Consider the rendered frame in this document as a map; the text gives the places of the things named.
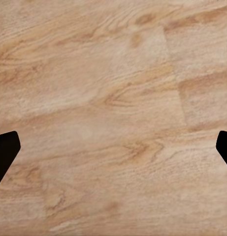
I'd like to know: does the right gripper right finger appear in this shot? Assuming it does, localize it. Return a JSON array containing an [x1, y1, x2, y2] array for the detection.
[[216, 130, 227, 163]]

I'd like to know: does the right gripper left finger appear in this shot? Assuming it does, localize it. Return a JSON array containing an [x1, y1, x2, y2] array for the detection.
[[0, 131, 21, 182]]

